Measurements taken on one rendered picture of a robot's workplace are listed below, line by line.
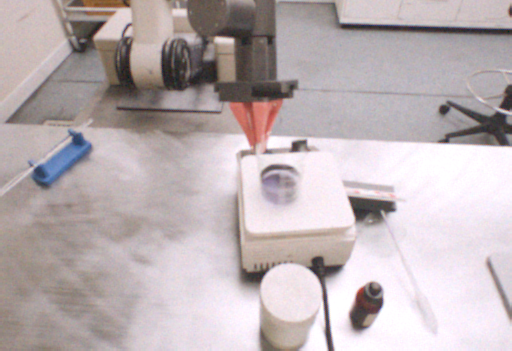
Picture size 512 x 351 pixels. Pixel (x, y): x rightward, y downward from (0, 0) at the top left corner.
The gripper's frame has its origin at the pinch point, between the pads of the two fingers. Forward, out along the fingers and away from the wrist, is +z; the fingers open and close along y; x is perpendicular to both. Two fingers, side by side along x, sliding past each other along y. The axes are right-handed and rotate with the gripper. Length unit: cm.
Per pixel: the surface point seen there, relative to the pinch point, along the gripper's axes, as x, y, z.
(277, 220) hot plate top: -12.1, 6.9, 5.3
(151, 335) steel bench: -20.5, -4.8, 16.9
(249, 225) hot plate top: -13.8, 4.3, 5.5
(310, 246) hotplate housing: -10.6, 10.2, 8.6
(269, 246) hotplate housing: -12.9, 6.2, 8.1
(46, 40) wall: 117, -189, -34
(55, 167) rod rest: -8.6, -30.9, 3.1
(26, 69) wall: 97, -183, -16
